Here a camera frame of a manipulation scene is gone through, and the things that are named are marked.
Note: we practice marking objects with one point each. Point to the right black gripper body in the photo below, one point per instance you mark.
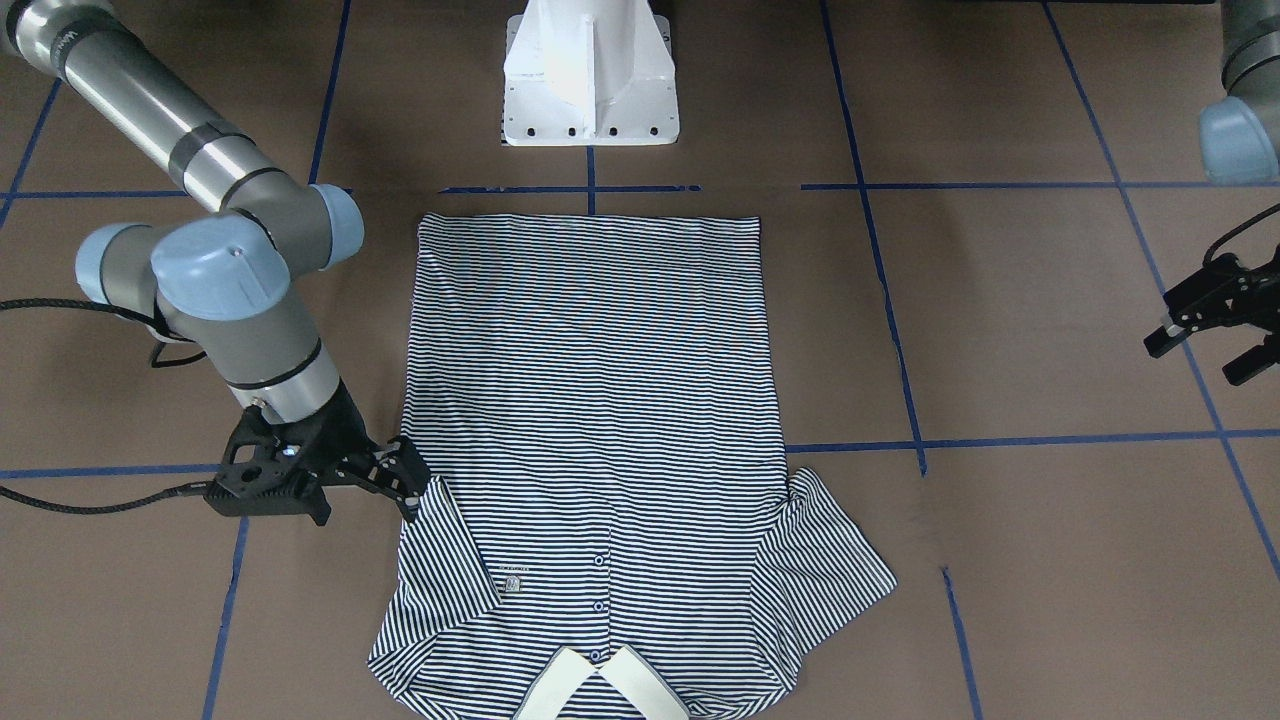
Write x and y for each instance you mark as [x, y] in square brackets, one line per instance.
[338, 436]

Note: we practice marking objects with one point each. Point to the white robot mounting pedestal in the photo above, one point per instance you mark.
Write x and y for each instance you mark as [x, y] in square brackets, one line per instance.
[589, 73]

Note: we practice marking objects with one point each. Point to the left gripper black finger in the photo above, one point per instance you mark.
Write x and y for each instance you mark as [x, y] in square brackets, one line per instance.
[1165, 339]
[1252, 362]

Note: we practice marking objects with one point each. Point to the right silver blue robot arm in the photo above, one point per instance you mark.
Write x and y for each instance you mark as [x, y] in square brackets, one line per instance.
[223, 282]

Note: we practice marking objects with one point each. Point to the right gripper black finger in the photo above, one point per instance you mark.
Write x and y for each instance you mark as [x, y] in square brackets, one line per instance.
[395, 471]

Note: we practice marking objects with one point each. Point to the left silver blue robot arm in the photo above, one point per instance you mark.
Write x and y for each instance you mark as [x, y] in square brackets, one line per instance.
[1239, 138]

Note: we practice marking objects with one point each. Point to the blue white striped polo shirt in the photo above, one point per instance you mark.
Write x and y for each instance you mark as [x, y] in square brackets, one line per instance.
[610, 529]

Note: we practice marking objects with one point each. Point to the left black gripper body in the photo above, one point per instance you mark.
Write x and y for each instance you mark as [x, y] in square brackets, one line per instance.
[1232, 297]

